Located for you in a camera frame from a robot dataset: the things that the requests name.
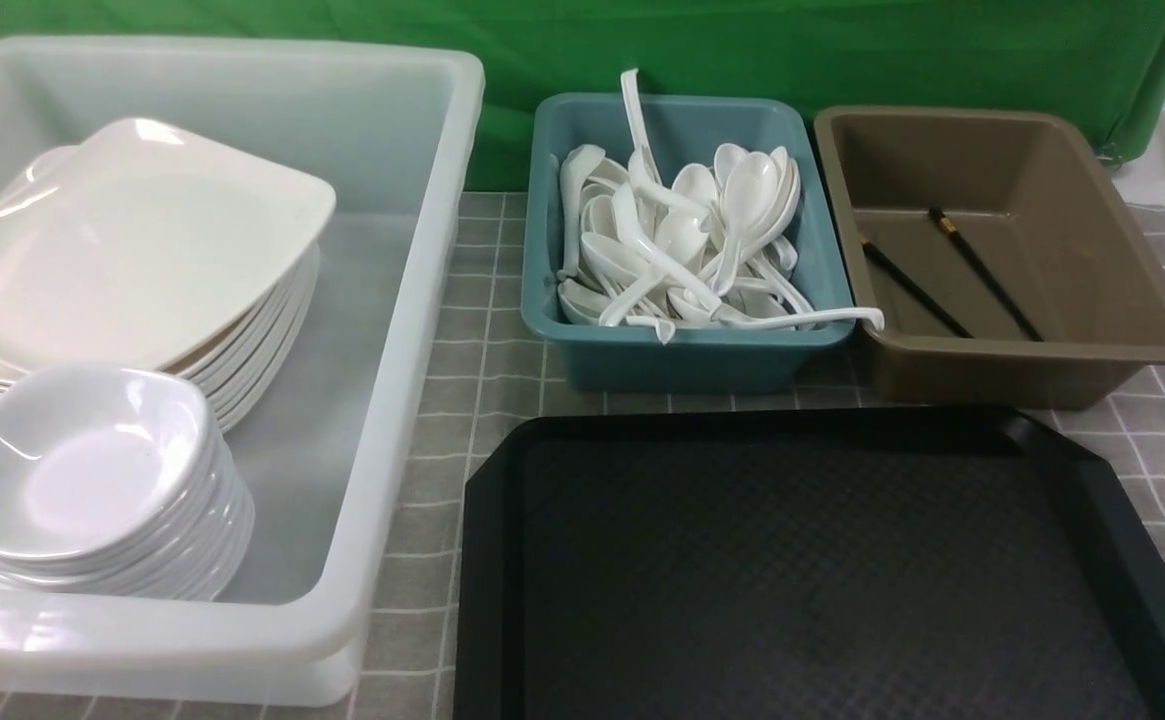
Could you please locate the black chopstick gold tip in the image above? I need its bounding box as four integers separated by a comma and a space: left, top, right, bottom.
929, 209, 1044, 343

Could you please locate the pile of white spoons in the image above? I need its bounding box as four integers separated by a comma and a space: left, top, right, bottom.
556, 140, 818, 345

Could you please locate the upright white soup spoon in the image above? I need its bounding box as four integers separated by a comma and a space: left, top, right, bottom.
620, 68, 663, 184

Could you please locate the white spoon over bin edge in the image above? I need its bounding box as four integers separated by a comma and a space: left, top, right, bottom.
715, 305, 887, 331

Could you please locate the lower grey bowl stack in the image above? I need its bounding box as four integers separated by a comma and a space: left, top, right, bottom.
0, 430, 255, 603

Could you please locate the lower white plate stack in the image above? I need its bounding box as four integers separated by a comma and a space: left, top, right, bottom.
0, 241, 322, 430

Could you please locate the small white bowl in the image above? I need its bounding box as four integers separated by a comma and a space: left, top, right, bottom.
0, 363, 220, 562

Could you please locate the black serving tray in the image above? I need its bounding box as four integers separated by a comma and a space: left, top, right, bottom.
451, 405, 1165, 719

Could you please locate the grey checked tablecloth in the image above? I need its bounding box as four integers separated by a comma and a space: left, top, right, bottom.
0, 193, 1165, 719

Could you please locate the white square rice plate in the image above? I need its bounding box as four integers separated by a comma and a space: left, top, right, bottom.
0, 117, 338, 372

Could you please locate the teal plastic bin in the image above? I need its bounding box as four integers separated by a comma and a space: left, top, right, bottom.
521, 94, 855, 395

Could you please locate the large top white spoon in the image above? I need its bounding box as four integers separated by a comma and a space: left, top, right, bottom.
713, 143, 783, 297

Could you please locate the large white plastic tub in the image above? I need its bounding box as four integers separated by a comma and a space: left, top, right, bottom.
0, 36, 483, 707

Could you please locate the brown plastic bin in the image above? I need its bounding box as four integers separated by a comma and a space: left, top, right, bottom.
814, 106, 1165, 410

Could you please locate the top stacked white square plate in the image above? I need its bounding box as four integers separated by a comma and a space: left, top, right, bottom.
0, 143, 80, 246

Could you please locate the green backdrop cloth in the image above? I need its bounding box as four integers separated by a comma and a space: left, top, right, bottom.
0, 1, 1165, 191

